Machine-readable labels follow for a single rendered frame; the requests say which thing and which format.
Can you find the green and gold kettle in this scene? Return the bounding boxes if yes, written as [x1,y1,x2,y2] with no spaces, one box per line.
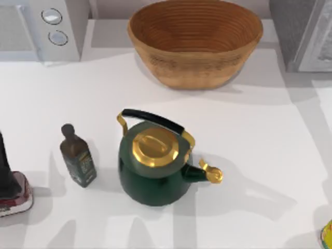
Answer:
[116,108,224,208]

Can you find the brown woven basket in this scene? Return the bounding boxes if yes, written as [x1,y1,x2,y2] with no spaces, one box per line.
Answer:
[127,0,264,90]

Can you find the dark olive oil bottle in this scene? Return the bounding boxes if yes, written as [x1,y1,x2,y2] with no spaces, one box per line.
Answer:
[60,123,98,188]

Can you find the small microwave knob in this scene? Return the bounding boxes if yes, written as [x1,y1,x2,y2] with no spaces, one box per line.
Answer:
[48,30,69,46]

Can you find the large microwave knob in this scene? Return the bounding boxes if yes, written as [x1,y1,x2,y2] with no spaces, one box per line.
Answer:
[41,8,63,25]

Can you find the pale microwave oven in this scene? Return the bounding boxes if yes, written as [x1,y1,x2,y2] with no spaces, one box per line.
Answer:
[0,0,91,62]

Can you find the red and white shoe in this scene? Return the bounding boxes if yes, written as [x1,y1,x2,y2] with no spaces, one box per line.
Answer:
[0,171,34,218]

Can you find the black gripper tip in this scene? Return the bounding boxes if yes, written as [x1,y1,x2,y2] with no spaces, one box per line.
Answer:
[0,131,22,200]

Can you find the yellow and green can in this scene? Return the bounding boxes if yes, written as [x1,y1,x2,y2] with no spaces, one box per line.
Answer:
[320,219,332,249]

